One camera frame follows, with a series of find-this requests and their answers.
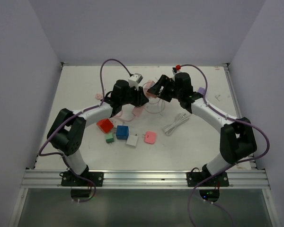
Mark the red cube socket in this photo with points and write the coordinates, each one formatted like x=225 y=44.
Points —
x=105 y=125

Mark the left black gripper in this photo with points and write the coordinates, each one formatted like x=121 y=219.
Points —
x=141 y=99

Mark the aluminium front rail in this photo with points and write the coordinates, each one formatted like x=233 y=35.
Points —
x=147 y=179

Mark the purple power strip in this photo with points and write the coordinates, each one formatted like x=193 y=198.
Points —
x=202 y=91

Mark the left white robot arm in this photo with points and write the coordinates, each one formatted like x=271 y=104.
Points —
x=67 y=130

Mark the pink power strip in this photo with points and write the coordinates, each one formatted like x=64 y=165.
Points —
x=137 y=110

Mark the coral plug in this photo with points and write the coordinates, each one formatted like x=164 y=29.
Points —
x=150 y=137

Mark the green plug adapter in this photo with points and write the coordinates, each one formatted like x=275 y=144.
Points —
x=109 y=138

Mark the blue cube plug adapter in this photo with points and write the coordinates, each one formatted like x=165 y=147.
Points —
x=122 y=132

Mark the white charger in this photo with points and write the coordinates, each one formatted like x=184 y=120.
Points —
x=132 y=141

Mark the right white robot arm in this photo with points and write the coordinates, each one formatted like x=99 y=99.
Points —
x=237 y=139

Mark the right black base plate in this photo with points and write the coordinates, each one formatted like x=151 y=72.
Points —
x=194 y=178

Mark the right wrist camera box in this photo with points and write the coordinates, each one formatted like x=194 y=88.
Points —
x=176 y=69

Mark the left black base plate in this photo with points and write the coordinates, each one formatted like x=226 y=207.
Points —
x=85 y=178

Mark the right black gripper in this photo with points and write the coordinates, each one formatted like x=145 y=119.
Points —
x=164 y=81

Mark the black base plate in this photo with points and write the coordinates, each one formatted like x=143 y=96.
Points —
x=85 y=178
x=194 y=178

